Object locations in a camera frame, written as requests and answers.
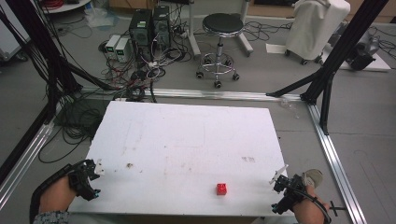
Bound person's left hand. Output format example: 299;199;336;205
39;175;78;215

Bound person's grey shoe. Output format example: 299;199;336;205
302;168;324;189

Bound white power supply unit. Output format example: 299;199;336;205
105;34;121;61
114;37;131;63

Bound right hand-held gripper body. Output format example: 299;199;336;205
271;173;310;216

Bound black round stool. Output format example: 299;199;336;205
195;12;246;90

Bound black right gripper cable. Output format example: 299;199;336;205
291;186;332;224

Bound black floor cables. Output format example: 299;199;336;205
242;20;294;42

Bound long aluminium frame rail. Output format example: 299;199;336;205
79;87;304;103

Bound grey floor machine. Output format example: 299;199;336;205
345;28;381;72

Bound black frame brace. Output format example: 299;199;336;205
265;70;325;98

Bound white floor board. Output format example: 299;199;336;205
321;49;392;73

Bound black frame beam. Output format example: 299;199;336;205
0;104;52;186

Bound round white table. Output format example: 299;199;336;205
39;0;92;15

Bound black computer tower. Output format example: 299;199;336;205
151;5;172;51
128;8;154;63

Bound clear plastic bag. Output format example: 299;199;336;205
83;7;120;30

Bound person's right hand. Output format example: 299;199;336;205
292;186;331;224

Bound tangle of floor cables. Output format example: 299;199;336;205
98;27;192;103

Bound red coiled cable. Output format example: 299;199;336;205
41;0;65;10

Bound white sheet of paper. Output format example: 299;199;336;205
264;42;290;55

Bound white stand leg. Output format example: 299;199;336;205
237;0;255;58
187;0;203;60

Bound black loose cable bundle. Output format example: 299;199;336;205
37;94;110;165

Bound black frame post with cables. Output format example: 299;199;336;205
0;0;117;125

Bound black frame strut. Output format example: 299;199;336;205
318;72;336;136

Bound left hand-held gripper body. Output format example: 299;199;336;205
67;159;102;202

